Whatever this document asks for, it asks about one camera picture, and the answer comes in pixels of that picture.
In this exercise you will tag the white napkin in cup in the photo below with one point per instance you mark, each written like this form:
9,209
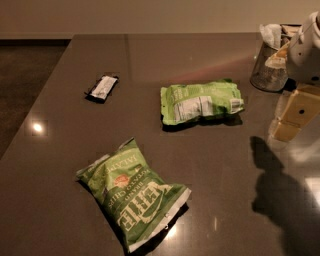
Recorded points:
271,35

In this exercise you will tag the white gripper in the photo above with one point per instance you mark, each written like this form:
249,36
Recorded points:
305,58

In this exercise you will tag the green jalapeno chip bag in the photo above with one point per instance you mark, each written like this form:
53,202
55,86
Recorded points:
133,195

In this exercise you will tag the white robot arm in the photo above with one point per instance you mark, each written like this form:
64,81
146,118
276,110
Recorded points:
301,59

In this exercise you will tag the rxbar blueberry bar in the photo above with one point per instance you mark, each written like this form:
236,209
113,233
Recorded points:
100,91

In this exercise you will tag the light green chip bag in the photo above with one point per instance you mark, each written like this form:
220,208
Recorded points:
183,103

